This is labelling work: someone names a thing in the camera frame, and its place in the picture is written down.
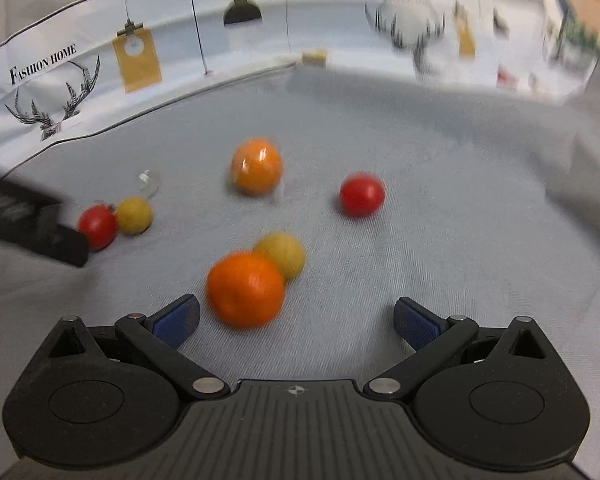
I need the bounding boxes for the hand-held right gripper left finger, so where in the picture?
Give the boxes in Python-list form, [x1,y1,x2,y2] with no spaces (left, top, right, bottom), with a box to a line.
[41,294,231,401]

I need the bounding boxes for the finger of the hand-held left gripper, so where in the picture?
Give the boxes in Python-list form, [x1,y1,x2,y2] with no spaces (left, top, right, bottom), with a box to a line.
[0,167,90,267]

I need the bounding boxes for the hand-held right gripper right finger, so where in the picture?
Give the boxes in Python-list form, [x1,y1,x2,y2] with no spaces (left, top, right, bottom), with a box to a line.
[362,297,551,401]

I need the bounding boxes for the red cherry tomato with stem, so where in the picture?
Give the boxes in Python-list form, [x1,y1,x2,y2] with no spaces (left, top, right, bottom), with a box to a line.
[77,203,119,251]

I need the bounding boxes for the yellow longan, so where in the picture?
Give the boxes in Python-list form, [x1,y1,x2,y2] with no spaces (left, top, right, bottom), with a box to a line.
[253,231,307,282]
[115,197,154,236]

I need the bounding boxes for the plastic-wrapped orange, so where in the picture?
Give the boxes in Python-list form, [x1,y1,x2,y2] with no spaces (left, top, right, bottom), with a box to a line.
[227,137,287,203]

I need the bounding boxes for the clear plastic scrap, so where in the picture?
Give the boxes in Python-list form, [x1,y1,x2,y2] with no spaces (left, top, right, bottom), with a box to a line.
[137,170,163,198]

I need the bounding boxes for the white printed cloth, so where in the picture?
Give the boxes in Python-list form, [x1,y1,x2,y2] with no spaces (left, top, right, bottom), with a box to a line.
[0,0,600,161]

